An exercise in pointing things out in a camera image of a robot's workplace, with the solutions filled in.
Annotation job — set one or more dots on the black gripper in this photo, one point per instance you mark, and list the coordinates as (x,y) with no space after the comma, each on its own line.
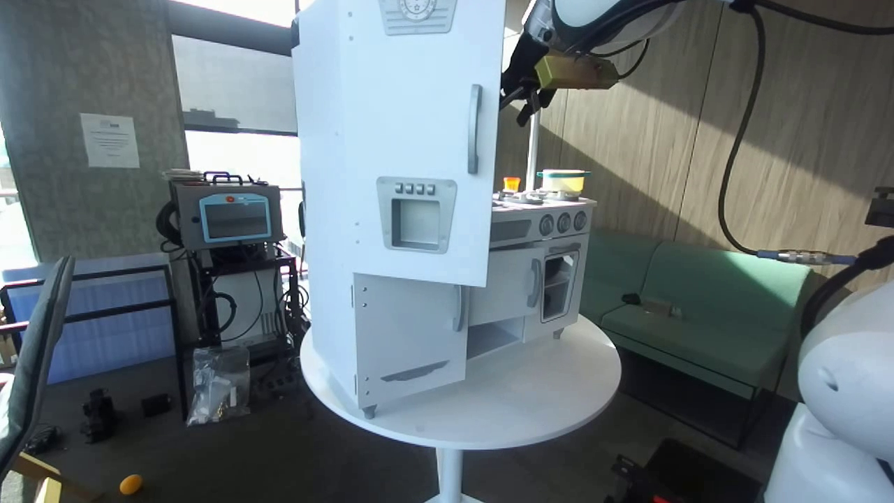
(519,78)

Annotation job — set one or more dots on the white round table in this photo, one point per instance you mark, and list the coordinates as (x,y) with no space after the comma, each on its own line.
(514,398)

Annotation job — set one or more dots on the green bench sofa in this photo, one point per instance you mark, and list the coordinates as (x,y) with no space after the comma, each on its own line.
(709,315)

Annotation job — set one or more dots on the orange small cup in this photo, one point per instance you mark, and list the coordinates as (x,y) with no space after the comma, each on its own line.
(511,182)

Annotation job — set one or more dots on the paper notice on wall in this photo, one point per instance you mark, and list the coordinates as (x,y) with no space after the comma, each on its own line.
(110,140)

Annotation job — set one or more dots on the grey machine with screen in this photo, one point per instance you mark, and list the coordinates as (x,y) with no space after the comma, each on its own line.
(216,215)

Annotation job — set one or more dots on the yellow ball on floor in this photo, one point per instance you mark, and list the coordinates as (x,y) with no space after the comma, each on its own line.
(128,484)

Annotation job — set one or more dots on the white faucet pole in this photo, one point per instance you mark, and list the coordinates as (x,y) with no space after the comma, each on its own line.
(532,159)

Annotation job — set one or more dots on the white toy kitchen cabinet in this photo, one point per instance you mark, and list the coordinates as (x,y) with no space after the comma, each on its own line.
(331,210)

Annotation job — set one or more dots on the clear plastic bag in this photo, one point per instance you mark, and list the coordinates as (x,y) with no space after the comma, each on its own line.
(219,384)

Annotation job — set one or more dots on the green white pot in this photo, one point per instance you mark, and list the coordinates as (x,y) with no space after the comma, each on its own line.
(561,179)

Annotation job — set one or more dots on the black equipment rack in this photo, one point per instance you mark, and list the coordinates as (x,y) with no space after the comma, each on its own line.
(243,298)

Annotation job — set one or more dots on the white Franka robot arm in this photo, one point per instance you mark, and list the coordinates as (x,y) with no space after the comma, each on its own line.
(839,442)

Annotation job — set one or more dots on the white oven door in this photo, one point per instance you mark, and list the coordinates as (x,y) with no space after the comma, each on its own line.
(560,280)

